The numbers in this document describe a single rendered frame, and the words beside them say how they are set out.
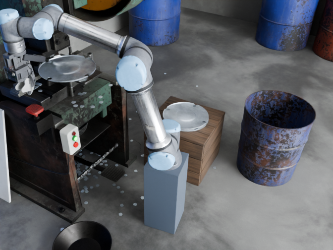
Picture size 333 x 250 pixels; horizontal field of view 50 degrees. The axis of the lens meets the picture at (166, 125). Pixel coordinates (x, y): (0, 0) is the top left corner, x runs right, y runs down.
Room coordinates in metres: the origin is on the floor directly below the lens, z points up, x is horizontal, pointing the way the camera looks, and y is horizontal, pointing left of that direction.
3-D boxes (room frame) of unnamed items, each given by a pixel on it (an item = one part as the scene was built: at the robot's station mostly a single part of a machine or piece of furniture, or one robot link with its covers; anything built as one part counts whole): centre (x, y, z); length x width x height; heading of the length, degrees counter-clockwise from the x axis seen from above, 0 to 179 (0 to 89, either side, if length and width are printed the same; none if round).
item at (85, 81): (1.62, 0.48, 0.72); 0.25 x 0.14 x 0.14; 61
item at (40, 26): (1.29, 0.50, 1.14); 0.11 x 0.11 x 0.08; 82
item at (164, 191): (1.33, -0.01, 0.23); 0.18 x 0.18 x 0.45; 72
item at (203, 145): (1.84, -0.12, 0.18); 0.40 x 0.38 x 0.35; 64
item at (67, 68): (1.64, 0.52, 0.78); 0.29 x 0.29 x 0.01
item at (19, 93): (1.55, 0.71, 0.76); 0.17 x 0.06 x 0.10; 151
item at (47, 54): (1.70, 0.64, 0.86); 0.20 x 0.16 x 0.05; 151
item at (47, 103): (1.70, 0.63, 0.68); 0.45 x 0.30 x 0.06; 151
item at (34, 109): (1.30, 0.59, 0.72); 0.07 x 0.06 x 0.08; 61
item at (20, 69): (1.28, 0.60, 0.98); 0.09 x 0.08 x 0.12; 151
